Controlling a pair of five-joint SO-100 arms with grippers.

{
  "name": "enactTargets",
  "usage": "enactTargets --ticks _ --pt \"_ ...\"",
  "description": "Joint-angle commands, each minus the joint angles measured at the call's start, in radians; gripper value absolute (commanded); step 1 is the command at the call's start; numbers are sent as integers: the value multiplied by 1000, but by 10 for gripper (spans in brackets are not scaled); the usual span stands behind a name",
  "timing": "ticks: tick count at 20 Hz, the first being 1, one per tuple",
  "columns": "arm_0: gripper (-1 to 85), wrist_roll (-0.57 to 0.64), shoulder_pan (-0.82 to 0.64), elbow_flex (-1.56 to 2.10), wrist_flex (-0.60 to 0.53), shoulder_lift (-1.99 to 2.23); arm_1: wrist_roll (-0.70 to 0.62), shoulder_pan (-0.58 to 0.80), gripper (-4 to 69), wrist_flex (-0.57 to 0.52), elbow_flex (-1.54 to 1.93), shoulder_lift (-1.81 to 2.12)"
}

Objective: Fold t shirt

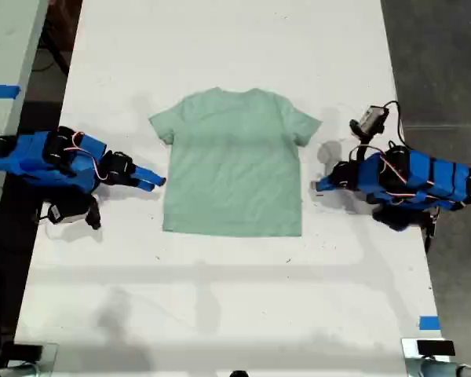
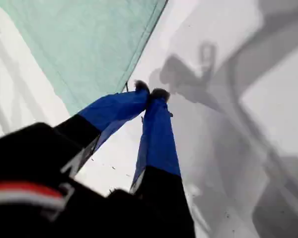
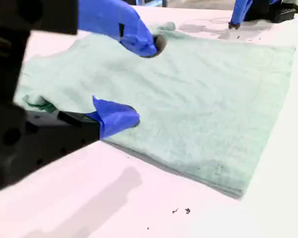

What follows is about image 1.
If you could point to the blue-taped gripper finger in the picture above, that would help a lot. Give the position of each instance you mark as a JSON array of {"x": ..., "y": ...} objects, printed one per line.
[
  {"x": 326, "y": 189},
  {"x": 324, "y": 181},
  {"x": 141, "y": 184},
  {"x": 149, "y": 174}
]

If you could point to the pale green T-shirt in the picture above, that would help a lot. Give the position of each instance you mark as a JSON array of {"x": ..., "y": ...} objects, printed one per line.
[{"x": 231, "y": 165}]

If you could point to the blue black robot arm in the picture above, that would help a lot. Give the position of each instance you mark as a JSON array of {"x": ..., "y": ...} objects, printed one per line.
[
  {"x": 27, "y": 157},
  {"x": 431, "y": 176}
]

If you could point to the long blue tape strip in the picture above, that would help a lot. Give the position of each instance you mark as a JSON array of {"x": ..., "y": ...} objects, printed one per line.
[{"x": 2, "y": 91}]

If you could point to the white side table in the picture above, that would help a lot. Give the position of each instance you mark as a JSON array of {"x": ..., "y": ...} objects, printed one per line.
[{"x": 8, "y": 43}]

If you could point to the short blue tape strip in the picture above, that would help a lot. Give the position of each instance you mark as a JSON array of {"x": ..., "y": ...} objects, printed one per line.
[{"x": 429, "y": 323}]

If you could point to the metal table clamp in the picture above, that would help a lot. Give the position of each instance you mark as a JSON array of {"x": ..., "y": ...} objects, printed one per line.
[
  {"x": 409, "y": 357},
  {"x": 50, "y": 353}
]

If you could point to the small black box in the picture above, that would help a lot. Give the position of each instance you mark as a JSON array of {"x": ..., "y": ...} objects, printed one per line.
[
  {"x": 28, "y": 352},
  {"x": 435, "y": 347}
]

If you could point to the small black round object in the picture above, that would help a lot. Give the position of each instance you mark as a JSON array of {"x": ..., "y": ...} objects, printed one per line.
[{"x": 239, "y": 373}]

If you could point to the black camera stalk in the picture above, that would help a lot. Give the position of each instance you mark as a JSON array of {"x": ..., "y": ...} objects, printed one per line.
[
  {"x": 93, "y": 214},
  {"x": 362, "y": 137}
]

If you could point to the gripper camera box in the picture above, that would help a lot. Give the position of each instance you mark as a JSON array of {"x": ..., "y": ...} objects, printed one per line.
[
  {"x": 373, "y": 118},
  {"x": 63, "y": 214}
]

